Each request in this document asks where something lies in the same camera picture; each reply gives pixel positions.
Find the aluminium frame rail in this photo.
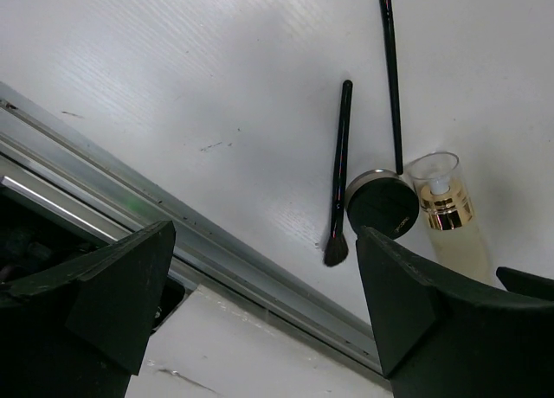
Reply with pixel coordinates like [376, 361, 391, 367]
[0, 80, 390, 373]

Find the black round compact jar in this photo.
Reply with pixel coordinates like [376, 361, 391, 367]
[345, 169, 419, 240]

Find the black thin makeup brush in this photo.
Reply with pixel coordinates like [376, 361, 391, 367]
[378, 0, 404, 176]

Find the black small makeup brush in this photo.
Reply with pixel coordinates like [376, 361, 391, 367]
[323, 80, 353, 267]

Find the cream foundation bottle gold collar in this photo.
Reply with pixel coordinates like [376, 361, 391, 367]
[408, 151, 503, 286]

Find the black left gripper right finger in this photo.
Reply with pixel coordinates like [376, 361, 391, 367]
[356, 228, 553, 397]

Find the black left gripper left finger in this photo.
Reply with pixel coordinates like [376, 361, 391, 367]
[1, 221, 176, 397]

